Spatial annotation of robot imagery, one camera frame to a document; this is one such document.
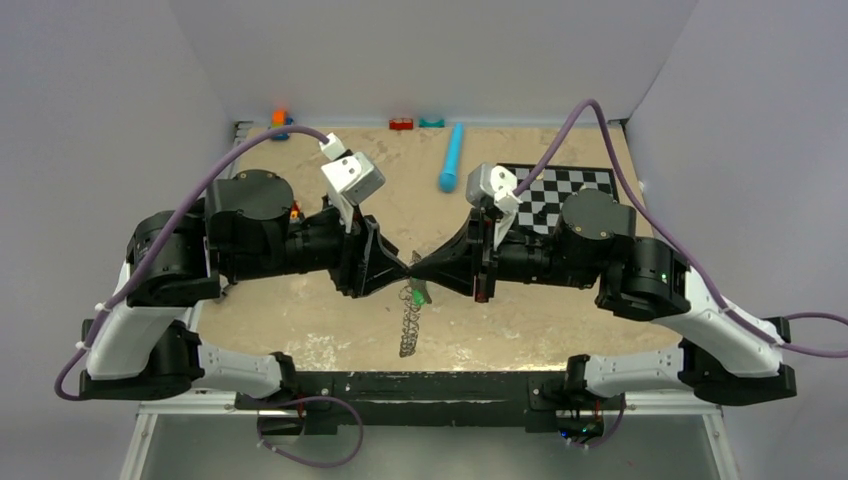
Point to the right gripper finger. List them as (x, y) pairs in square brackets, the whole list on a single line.
[(458, 281), (454, 257)]

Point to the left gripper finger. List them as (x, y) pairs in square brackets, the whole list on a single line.
[(376, 278), (384, 258)]

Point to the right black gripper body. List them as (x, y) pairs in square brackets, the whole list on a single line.
[(484, 237)]

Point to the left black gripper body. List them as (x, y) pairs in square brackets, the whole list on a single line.
[(352, 273)]

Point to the metal disc with keyrings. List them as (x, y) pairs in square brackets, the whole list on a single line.
[(411, 316)]

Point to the green key tag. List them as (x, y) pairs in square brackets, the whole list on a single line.
[(418, 298)]

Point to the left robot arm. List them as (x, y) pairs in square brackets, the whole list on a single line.
[(244, 228)]

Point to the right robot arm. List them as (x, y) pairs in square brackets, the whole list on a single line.
[(723, 357)]

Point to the black white chessboard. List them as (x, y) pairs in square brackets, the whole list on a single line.
[(553, 185)]

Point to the blue cylinder tube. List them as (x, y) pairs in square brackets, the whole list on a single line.
[(448, 176)]

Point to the colourful toy block stack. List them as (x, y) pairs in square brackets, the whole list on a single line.
[(296, 214)]

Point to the teal toy brick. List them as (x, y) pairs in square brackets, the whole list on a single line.
[(431, 122)]

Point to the red toy brick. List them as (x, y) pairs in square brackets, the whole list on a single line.
[(401, 123)]

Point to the blue orange toy car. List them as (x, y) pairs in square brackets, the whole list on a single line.
[(280, 118)]

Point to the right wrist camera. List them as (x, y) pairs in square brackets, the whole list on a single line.
[(498, 184)]

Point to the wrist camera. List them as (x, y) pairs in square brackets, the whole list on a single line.
[(498, 184), (351, 178)]

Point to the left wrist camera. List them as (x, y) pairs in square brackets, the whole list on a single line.
[(351, 178)]

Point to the black front rail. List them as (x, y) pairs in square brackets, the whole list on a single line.
[(536, 401)]

